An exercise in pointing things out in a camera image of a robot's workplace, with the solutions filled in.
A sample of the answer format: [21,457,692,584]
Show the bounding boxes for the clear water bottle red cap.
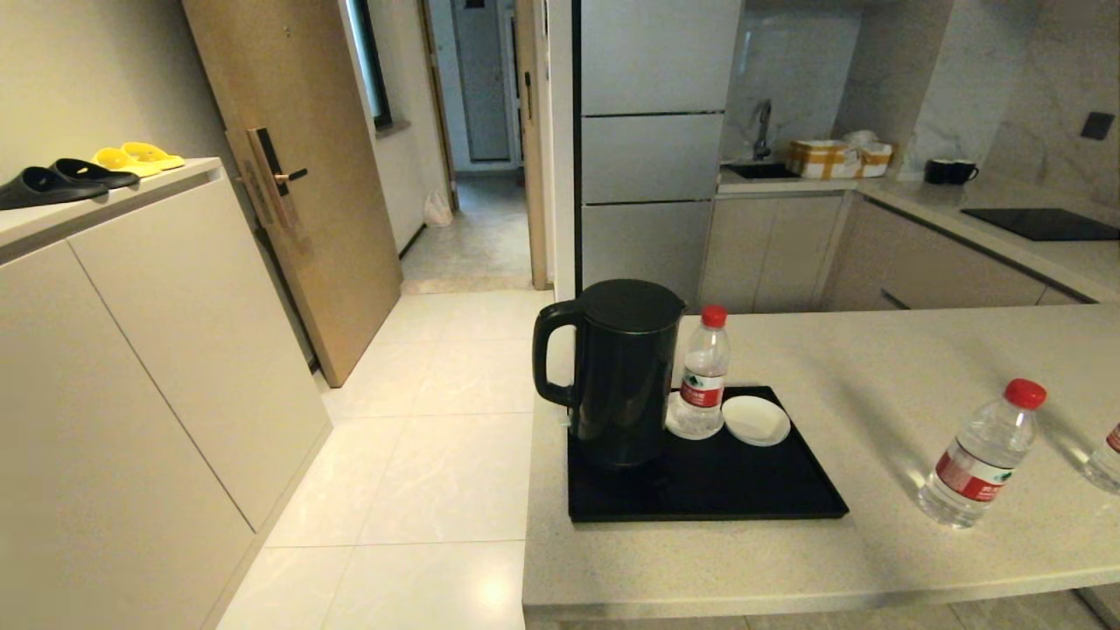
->
[669,304,732,440]
[917,378,1048,529]
[1081,423,1120,496]

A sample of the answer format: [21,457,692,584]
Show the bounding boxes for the black electric kettle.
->
[533,279,689,470]

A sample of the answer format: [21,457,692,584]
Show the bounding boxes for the narrow wooden door leaf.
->
[514,0,552,290]

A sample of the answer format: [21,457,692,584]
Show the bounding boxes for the round white coaster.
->
[722,395,792,448]
[667,392,725,441]

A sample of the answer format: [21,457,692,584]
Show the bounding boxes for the silver refrigerator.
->
[573,0,745,303]

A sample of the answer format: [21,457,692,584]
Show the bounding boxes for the beige kitchen counter cabinets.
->
[700,175,1120,314]

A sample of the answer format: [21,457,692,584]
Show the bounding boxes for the white hallway door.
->
[452,0,513,161]

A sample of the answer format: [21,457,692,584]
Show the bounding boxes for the wooden entrance door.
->
[181,0,404,389]

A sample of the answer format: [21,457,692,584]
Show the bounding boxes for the dark kitchen sink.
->
[724,162,802,181]

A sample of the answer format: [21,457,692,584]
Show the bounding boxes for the black rectangular tray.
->
[568,386,850,524]

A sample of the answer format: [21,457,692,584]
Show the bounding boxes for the chrome sink faucet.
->
[751,99,774,162]

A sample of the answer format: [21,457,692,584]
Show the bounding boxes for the large yellow checked white box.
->
[787,140,863,180]

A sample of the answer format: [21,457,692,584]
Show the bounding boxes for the dark framed window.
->
[346,0,395,132]

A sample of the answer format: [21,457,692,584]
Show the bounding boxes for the beige shoe cabinet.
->
[0,157,333,630]

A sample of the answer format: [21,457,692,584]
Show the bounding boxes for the yellow slipper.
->
[121,142,186,172]
[92,147,163,179]

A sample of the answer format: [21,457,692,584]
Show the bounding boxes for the black slipper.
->
[0,166,109,211]
[48,158,141,190]

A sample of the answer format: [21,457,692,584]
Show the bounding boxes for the black induction cooktop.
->
[960,208,1120,243]

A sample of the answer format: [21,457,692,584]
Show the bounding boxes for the bronze door lock handle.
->
[236,127,309,231]

